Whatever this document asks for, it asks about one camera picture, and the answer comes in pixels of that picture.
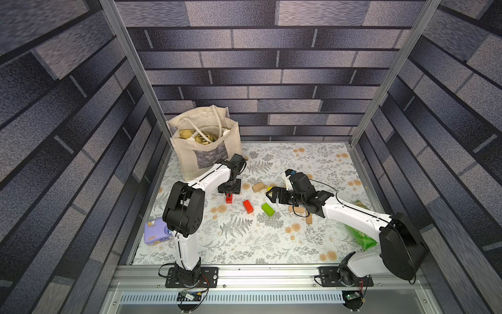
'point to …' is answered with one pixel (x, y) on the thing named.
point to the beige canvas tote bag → (202, 136)
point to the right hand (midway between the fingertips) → (272, 193)
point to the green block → (268, 209)
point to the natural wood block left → (258, 187)
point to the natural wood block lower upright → (309, 220)
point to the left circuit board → (188, 296)
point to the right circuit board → (353, 296)
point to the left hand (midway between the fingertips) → (233, 189)
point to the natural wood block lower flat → (297, 209)
